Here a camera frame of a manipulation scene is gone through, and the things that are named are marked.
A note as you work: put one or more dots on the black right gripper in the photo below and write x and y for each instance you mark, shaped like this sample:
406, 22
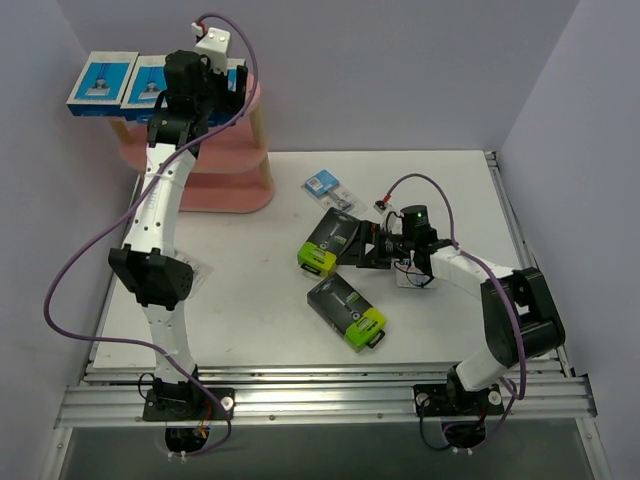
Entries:
376, 245

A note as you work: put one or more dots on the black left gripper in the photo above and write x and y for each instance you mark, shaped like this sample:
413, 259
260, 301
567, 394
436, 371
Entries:
236, 80

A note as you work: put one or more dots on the blue Harry's razor box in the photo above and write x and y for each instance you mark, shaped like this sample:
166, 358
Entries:
232, 80
99, 90
146, 82

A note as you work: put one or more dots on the black green razor box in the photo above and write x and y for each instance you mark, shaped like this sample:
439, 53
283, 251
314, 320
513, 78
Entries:
328, 241
348, 312

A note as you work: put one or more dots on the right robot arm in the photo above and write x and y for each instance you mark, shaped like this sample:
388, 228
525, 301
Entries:
520, 318

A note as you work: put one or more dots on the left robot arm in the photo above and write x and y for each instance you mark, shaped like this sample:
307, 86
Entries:
146, 264

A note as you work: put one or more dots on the pink three-tier shelf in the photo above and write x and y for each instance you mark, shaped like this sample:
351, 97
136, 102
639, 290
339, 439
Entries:
232, 173

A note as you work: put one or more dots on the white Gillette razor pack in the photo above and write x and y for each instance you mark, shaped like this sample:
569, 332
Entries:
410, 277

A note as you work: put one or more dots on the clear blister razor pack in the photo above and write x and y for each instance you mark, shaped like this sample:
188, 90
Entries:
328, 192
201, 270

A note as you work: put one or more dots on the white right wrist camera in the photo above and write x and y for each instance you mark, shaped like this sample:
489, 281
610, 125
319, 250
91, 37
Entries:
390, 217

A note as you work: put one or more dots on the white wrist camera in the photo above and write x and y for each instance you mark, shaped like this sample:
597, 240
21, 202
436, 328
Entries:
214, 44
390, 217

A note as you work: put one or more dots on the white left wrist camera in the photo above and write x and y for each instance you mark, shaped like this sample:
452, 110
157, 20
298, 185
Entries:
214, 44

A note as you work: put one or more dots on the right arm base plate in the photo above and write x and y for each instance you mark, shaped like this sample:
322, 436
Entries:
437, 400

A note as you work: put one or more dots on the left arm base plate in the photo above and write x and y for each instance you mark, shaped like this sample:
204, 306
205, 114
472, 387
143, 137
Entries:
158, 409

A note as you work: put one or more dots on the aluminium rail frame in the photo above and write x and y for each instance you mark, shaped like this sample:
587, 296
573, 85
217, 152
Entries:
249, 326

